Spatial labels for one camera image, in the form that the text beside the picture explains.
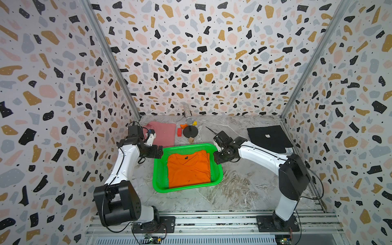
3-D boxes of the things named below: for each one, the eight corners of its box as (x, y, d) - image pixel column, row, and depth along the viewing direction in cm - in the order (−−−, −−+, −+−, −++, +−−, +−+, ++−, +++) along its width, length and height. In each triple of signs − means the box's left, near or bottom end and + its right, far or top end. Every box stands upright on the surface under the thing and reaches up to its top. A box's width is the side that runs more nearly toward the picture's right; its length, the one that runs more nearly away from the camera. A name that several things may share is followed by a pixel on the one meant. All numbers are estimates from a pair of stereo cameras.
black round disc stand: (183, 138, 111) (182, 135, 108) (184, 128, 117) (183, 125, 114) (197, 138, 111) (197, 135, 108) (197, 128, 117) (197, 125, 114)
